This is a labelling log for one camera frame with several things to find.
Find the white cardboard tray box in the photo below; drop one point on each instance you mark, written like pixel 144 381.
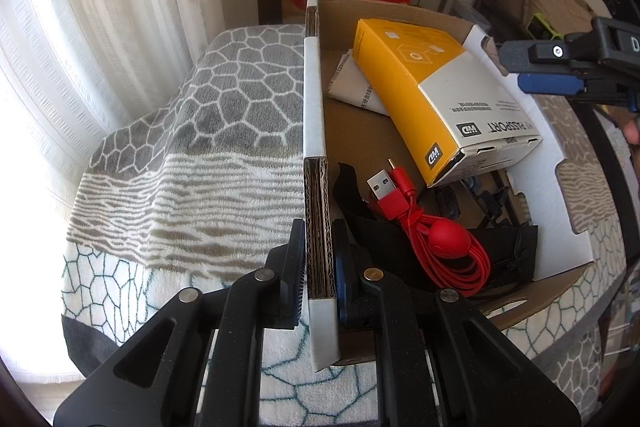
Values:
pixel 315 132

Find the grey white patterned blanket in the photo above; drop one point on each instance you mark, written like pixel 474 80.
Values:
pixel 200 157

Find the person's right hand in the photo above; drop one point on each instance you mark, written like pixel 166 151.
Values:
pixel 634 129

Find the orange and white box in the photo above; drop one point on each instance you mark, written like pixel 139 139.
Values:
pixel 425 92

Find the black plastic bracket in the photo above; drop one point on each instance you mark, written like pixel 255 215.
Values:
pixel 447 204

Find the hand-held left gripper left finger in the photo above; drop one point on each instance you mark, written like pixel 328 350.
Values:
pixel 287 287

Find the white curtain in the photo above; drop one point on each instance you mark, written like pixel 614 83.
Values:
pixel 100 7

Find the white paper booklet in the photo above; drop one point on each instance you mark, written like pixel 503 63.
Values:
pixel 350 82

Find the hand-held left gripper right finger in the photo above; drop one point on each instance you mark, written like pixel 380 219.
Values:
pixel 342 277

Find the green portable device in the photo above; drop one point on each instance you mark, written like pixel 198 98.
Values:
pixel 541 27

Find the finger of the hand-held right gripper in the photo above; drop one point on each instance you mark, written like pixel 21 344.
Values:
pixel 550 84
pixel 550 52

